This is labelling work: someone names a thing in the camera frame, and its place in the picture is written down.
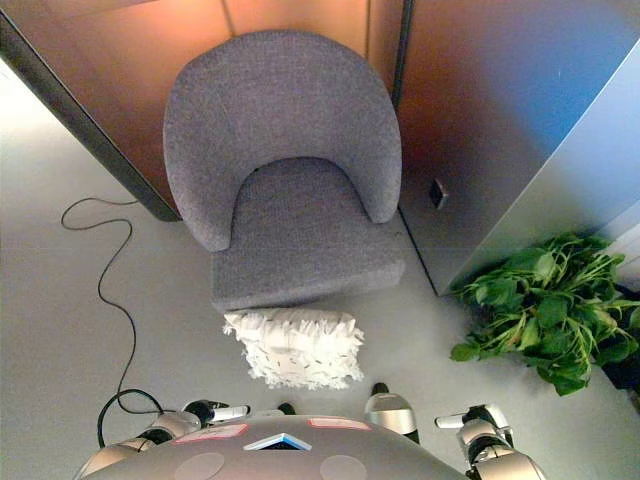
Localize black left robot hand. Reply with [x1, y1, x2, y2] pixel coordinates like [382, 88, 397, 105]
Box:
[183, 399, 251, 427]

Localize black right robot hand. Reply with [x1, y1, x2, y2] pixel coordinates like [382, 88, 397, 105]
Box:
[434, 403, 512, 429]

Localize white fringed pillow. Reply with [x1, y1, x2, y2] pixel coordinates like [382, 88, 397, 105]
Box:
[222, 308, 366, 391]

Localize grey fabric armchair sofa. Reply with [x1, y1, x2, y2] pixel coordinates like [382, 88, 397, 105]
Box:
[162, 29, 406, 314]

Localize silver robot torso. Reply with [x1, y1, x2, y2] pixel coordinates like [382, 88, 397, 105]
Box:
[74, 414, 466, 480]

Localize silver right robot leg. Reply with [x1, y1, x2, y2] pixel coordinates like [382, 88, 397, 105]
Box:
[363, 393, 420, 445]

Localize green leafy plant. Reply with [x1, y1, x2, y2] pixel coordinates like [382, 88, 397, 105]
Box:
[449, 232, 640, 398]

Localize black plant pot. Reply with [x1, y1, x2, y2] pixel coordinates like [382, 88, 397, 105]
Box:
[599, 282, 640, 396]

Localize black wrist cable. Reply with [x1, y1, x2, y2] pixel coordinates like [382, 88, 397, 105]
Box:
[96, 388, 166, 449]

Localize thin black floor cable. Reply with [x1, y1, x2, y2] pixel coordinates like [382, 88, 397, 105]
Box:
[60, 197, 139, 399]

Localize dark metal door frame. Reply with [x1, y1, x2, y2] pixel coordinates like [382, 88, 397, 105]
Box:
[0, 9, 182, 224]

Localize black vertical wall strip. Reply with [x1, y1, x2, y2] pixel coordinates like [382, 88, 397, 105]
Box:
[391, 0, 416, 109]

